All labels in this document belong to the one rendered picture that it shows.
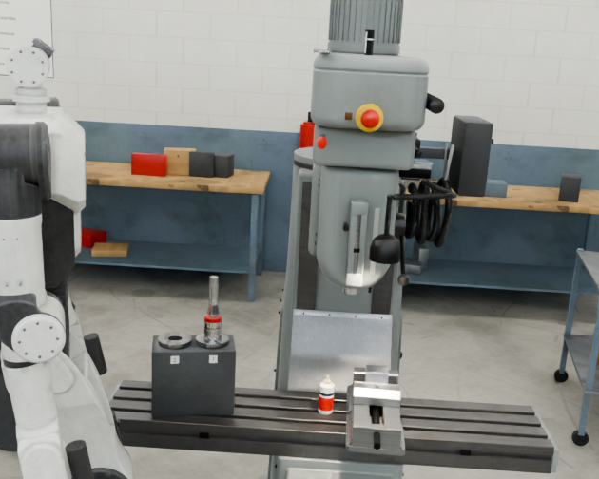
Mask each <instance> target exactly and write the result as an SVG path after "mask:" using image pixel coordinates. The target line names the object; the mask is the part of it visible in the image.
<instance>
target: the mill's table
mask: <svg viewBox="0 0 599 479"><path fill-rule="evenodd" d="M108 403H109V406H110V409H111V410H114V411H115V414H116V417H117V418H118V419H119V420H120V426H119V431H120V435H121V439H122V445H123V446H130V447H144V448H159V449H173V450H201V451H215V452H230V453H245V454H259V455H274V456H288V457H302V458H318V459H332V460H346V461H360V462H375V463H389V464H404V465H419V466H433V467H447V468H462V469H490V470H504V471H519V472H533V473H547V474H551V473H556V469H557V463H558V457H559V449H558V448H557V446H556V444H555V443H554V441H553V439H552V437H551V435H550V433H549V431H548V430H547V428H546V426H545V424H544V423H543V421H542V419H541V417H540V416H539V414H538V412H537V411H534V410H533V408H532V407H531V406H522V405H507V404H493V403H477V402H462V401H448V400H433V399H418V398H403V397H400V411H401V419H402V427H403V434H404V442H405V454H404V455H403V456H398V455H387V454H375V453H365V452H353V451H348V450H346V412H347V394H343V393H334V404H333V412H332V413H331V414H321V413H319V393H314V392H299V391H285V390H269V389H255V388H240V387H235V406H234V414H217V415H183V416H152V415H151V382H150V381H135V380H123V382H122V383H121V384H117V385H116V387H115V389H114V390H113V392H112V394H111V395H110V397H109V398H108Z"/></svg>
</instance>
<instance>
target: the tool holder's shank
mask: <svg viewBox="0 0 599 479"><path fill-rule="evenodd" d="M218 292H219V277H217V276H210V277H209V305H208V310H207V313H208V314H209V317H213V318H214V317H217V316H218V314H219V306H218Z"/></svg>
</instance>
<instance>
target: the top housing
mask: <svg viewBox="0 0 599 479"><path fill-rule="evenodd" d="M313 67H314V69H313V81H312V98H311V119H312V121H313V122H314V123H315V124H316V125H320V126H325V127H334V128H351V129H360V128H359V127H358V125H357V122H356V113H357V110H358V109H359V108H360V107H361V106H362V105H366V104H373V105H377V106H378V107H379V108H380V109H381V111H382V113H383V123H382V125H381V127H380V128H379V129H377V130H384V131H403V132H407V131H417V130H419V129H420V128H421V127H422V126H423V125H424V122H425V112H426V103H427V92H428V83H429V76H428V73H429V72H430V68H429V65H428V63H427V62H426V61H425V60H423V59H418V58H413V57H406V56H394V55H374V54H373V55H364V54H355V53H340V52H331V53H330V54H321V53H320V54H319V55H318V56H317V57H316V58H315V60H314V64H313ZM345 112H351V113H353V117H352V120H345Z"/></svg>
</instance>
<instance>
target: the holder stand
mask: <svg viewBox="0 0 599 479"><path fill-rule="evenodd" d="M203 334H204V333H202V334H199V335H188V334H185V333H178V332H174V333H166V334H163V335H154V336H153V342H152V353H151V415H152V416H183V415H217V414H234V406H235V376H236V348H235V342H234V336H233V335H226V334H223V333H222V338H221V339H220V340H218V341H208V340H205V339H204V338H203Z"/></svg>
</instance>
